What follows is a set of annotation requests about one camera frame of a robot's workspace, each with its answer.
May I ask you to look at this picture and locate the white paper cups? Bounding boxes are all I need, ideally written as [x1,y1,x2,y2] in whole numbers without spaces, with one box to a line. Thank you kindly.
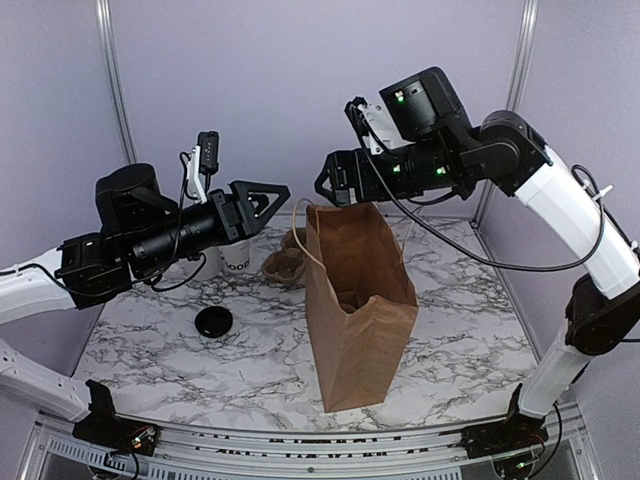
[219,240,250,274]

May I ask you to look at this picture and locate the front aluminium frame rail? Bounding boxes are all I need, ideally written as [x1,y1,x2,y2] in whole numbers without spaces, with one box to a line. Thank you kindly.
[18,403,603,479]

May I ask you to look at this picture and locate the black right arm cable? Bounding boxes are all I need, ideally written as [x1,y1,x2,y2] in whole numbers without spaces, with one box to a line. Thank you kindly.
[359,149,611,272]

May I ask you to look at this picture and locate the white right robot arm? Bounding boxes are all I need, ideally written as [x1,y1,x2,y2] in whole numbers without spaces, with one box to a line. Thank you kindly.
[315,67,639,448]

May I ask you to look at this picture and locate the white ribbed stirrer canister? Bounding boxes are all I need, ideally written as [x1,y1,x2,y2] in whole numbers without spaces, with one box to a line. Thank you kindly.
[178,247,223,281]

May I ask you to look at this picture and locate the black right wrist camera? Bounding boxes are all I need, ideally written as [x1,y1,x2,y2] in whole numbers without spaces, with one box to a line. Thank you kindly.
[344,96,406,156]

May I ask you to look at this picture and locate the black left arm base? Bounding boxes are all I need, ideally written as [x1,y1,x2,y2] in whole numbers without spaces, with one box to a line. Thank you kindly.
[72,380,159,456]

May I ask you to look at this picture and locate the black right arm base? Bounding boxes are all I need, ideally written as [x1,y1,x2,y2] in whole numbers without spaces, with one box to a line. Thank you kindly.
[460,384,549,459]

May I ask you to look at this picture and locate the brown cardboard cup carrier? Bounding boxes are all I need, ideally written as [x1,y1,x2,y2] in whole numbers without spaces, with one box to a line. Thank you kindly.
[261,228,306,287]

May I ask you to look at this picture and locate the brown paper takeout bag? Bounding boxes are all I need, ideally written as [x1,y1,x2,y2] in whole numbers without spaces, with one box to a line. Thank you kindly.
[305,203,419,413]

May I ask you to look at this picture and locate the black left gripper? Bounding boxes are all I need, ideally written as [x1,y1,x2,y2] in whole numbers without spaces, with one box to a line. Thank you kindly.
[129,179,292,277]

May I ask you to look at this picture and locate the left rear aluminium post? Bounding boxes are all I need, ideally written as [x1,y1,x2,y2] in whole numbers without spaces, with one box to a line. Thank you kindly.
[94,0,138,165]

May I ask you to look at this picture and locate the aluminium post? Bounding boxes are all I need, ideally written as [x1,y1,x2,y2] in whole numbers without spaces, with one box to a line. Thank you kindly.
[94,0,138,165]
[472,0,540,228]

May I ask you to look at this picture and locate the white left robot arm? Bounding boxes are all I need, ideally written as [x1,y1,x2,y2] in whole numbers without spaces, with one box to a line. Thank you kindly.
[1,163,290,325]

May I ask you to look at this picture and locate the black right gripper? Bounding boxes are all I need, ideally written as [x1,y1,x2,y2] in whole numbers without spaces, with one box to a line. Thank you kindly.
[316,134,472,206]

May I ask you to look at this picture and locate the black plastic cup lid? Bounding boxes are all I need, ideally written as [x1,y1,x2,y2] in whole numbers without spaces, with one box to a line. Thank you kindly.
[194,306,233,339]

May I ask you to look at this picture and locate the right rear aluminium post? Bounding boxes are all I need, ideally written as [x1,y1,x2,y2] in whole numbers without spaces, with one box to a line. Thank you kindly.
[472,0,540,228]

